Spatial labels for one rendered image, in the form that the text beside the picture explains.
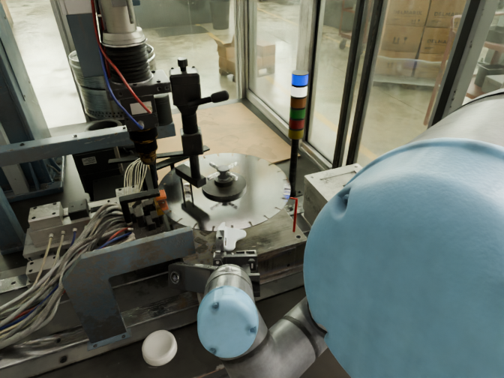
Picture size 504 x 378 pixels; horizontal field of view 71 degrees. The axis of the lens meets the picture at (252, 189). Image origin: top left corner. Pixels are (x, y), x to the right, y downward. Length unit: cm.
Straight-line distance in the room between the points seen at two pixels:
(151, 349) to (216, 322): 39
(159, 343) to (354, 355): 67
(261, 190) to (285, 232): 12
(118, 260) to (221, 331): 32
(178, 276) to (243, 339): 24
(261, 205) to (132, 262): 31
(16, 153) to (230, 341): 74
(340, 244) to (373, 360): 6
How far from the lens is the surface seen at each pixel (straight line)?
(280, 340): 53
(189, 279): 66
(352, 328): 19
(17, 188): 138
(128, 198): 84
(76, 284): 75
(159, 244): 70
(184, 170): 84
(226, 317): 45
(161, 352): 82
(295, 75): 99
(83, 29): 83
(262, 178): 91
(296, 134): 105
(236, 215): 80
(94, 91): 143
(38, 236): 106
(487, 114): 22
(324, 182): 101
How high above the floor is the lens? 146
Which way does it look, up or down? 36 degrees down
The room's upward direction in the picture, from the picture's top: straight up
